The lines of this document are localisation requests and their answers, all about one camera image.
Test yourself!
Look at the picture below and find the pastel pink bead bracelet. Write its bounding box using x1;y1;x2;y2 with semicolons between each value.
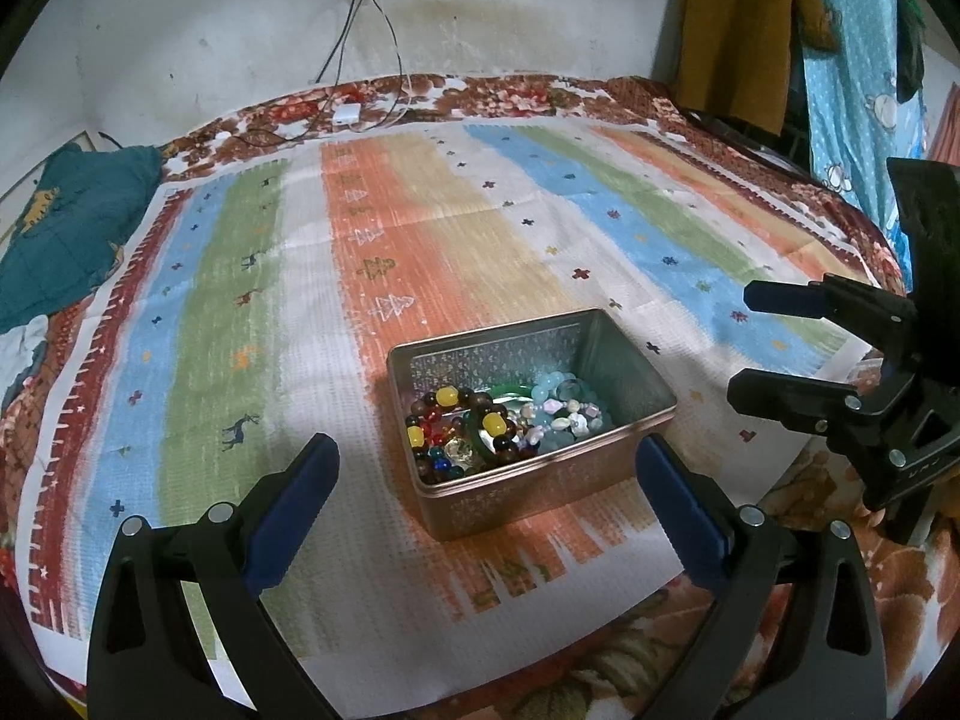
525;395;610;445

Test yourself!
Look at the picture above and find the red bead bracelet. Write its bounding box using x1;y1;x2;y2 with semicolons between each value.
409;409;470;482

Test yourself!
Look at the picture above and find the yellow and dark bead bracelet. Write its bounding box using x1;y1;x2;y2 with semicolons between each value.
403;385;542;467

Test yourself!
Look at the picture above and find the white cloth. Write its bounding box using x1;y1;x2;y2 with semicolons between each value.
0;313;52;395

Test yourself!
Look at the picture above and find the light blue bead bracelet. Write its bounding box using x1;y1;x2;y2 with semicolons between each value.
529;370;605;452

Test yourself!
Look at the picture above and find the striped printed mat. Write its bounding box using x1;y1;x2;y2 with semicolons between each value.
19;116;875;695

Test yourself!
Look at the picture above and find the teal quilted pillow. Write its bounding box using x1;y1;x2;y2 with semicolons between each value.
0;144;164;335

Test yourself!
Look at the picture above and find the dark green hanging garment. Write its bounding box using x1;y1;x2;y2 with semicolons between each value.
891;0;929;104

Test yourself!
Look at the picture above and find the black power cable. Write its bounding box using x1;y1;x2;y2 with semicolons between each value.
309;0;357;87
225;0;422;152

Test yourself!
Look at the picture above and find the mustard hanging garment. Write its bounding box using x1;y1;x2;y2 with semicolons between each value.
673;0;802;137

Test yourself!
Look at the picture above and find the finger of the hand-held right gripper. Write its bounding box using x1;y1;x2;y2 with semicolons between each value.
726;369;912;466
745;274;923;361

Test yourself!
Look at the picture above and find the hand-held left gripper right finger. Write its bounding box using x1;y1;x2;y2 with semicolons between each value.
634;433;890;720

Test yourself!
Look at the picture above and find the patterned metal tin box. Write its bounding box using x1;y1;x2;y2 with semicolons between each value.
386;307;679;542

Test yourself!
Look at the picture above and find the blue printed hanging cloth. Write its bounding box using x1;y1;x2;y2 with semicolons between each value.
801;0;929;245

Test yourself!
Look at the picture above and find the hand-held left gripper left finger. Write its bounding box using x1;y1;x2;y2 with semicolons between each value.
86;433;342;720

